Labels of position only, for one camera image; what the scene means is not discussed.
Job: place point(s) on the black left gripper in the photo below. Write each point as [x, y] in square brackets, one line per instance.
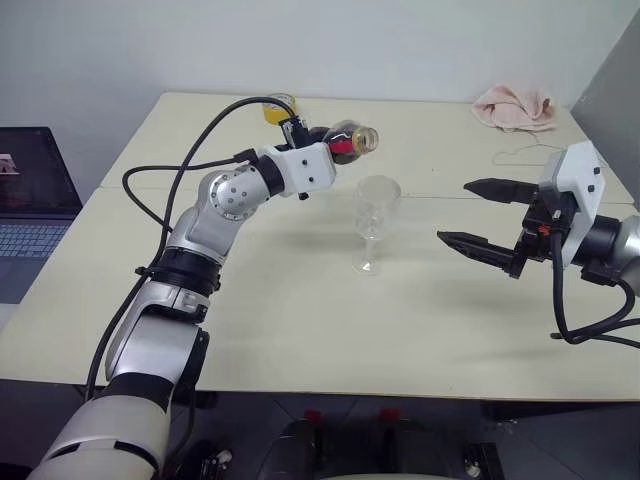
[300, 135]

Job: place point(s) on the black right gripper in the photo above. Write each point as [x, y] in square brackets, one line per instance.
[540, 230]

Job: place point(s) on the cola bottle with yellow cap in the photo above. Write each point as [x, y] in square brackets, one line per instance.
[360, 140]

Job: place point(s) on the clear wine glass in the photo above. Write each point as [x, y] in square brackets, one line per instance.
[377, 210]

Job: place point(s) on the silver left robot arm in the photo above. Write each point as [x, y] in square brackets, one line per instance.
[235, 195]

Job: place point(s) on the yellow tape roll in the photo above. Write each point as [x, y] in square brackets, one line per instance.
[274, 115]

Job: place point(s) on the pink towel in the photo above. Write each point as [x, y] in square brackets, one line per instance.
[515, 107]

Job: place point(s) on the dark rounded shape red cap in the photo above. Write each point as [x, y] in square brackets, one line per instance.
[407, 445]
[300, 450]

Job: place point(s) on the black foot with white knob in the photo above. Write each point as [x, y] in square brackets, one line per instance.
[215, 460]
[480, 462]

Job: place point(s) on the dark laptop computer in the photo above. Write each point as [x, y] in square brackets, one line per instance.
[30, 190]

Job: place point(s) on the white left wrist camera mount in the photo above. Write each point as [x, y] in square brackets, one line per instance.
[310, 167]

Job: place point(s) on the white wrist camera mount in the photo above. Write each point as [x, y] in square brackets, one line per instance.
[310, 167]
[580, 200]

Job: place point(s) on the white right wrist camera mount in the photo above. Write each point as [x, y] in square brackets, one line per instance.
[580, 200]

